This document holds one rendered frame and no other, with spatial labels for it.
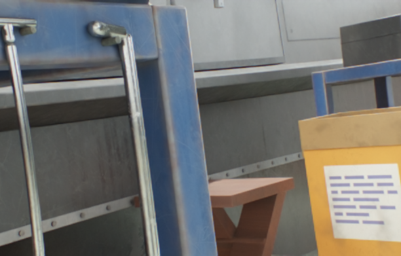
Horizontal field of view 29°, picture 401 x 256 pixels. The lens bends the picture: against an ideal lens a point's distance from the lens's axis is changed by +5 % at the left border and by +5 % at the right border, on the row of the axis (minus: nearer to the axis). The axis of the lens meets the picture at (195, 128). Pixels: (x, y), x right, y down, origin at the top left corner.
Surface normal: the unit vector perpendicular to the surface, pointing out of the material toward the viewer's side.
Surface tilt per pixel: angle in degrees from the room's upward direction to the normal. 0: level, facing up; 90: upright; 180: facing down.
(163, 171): 90
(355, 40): 90
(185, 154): 90
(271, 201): 54
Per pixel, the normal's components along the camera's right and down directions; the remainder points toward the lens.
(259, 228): -0.59, -0.50
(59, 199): 0.77, -0.07
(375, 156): -0.59, 0.11
